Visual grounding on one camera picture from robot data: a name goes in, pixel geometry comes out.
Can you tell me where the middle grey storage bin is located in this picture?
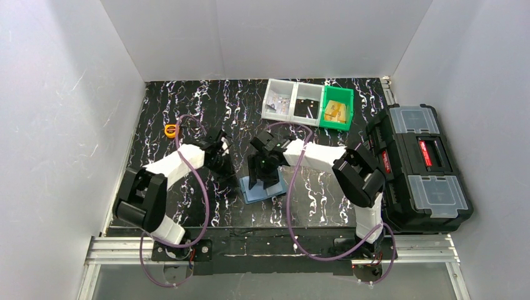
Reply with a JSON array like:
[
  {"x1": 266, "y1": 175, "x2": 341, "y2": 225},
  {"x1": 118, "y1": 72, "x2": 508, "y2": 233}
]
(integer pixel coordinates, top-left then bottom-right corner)
[{"x1": 290, "y1": 82, "x2": 324, "y2": 127}]

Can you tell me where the left grey storage bin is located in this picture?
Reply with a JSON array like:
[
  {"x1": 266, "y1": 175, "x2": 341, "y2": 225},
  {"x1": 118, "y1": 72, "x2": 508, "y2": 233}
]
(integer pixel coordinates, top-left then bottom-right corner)
[{"x1": 261, "y1": 79, "x2": 297, "y2": 121}]

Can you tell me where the green storage bin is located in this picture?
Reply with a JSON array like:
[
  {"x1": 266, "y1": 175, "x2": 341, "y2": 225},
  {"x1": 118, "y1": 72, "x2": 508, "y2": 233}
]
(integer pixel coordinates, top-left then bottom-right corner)
[{"x1": 319, "y1": 86, "x2": 354, "y2": 132}]

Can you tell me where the grey storage bin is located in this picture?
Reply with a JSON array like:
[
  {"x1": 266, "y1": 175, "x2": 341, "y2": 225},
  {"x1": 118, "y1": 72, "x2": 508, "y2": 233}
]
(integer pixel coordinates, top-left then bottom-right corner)
[
  {"x1": 261, "y1": 79, "x2": 297, "y2": 121},
  {"x1": 290, "y1": 82, "x2": 324, "y2": 127}
]

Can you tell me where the black VIP credit card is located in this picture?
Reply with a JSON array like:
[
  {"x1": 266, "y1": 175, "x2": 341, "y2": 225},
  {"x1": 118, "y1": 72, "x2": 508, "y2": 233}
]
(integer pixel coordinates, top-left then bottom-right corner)
[{"x1": 293, "y1": 98, "x2": 320, "y2": 119}]

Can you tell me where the black toolbox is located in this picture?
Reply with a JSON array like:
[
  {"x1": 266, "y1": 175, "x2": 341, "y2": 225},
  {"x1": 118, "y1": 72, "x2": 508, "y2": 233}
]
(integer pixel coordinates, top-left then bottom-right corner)
[{"x1": 366, "y1": 104, "x2": 474, "y2": 234}]

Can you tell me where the aluminium frame rail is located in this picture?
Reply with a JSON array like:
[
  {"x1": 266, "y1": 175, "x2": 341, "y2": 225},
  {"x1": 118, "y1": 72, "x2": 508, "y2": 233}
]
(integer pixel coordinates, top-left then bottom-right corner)
[{"x1": 77, "y1": 234, "x2": 471, "y2": 299}]

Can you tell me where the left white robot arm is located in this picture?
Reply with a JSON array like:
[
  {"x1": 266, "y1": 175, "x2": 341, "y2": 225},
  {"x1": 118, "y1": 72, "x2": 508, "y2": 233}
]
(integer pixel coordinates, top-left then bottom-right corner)
[{"x1": 112, "y1": 129, "x2": 236, "y2": 248}]

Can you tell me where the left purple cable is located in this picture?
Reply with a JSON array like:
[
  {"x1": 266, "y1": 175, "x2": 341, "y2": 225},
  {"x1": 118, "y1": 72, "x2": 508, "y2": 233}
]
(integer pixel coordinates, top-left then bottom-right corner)
[{"x1": 139, "y1": 114, "x2": 211, "y2": 289}]

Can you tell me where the orange tape measure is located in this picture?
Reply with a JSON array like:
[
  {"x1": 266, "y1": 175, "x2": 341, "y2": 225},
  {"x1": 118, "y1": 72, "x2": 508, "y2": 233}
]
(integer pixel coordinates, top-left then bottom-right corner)
[{"x1": 164, "y1": 124, "x2": 179, "y2": 139}]

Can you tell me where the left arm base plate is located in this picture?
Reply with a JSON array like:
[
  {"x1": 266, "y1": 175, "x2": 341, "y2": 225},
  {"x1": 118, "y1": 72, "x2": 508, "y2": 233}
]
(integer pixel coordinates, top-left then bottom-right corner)
[{"x1": 151, "y1": 239, "x2": 213, "y2": 262}]

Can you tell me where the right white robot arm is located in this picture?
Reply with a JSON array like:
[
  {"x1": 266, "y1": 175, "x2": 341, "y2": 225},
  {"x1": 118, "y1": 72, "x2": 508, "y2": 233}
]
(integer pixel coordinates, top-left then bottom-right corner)
[{"x1": 242, "y1": 131, "x2": 386, "y2": 245}]

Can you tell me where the blue card holder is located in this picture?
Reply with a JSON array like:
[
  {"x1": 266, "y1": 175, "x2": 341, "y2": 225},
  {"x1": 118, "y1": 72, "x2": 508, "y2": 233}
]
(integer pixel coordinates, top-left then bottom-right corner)
[{"x1": 239, "y1": 173, "x2": 288, "y2": 204}]

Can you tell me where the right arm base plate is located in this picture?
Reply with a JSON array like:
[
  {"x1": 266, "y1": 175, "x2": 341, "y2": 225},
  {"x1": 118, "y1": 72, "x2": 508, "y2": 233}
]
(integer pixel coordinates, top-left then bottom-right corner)
[{"x1": 341, "y1": 234, "x2": 398, "y2": 285}]

